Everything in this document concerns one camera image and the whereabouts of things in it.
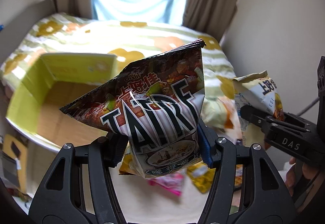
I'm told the grey headboard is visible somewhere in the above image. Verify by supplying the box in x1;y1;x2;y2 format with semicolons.
0;0;56;63

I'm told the green cardboard box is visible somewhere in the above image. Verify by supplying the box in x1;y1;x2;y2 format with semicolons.
6;53;117;152

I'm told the dark Tairf chips bag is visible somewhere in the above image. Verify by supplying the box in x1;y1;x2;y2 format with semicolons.
61;39;205;178

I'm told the floral striped quilt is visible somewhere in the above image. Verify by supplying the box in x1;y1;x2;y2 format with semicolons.
1;13;239;129

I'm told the person right hand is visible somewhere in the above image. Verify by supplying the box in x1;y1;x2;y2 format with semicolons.
284;156;318;197

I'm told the yellow cheese sticks bag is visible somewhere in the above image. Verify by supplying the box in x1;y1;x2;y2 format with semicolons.
232;70;284;147

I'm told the pink striped snack bag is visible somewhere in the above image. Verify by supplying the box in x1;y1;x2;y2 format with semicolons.
146;172;184;197

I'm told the potato chips snack bag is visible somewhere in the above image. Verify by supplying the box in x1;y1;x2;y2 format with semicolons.
186;161;215;194

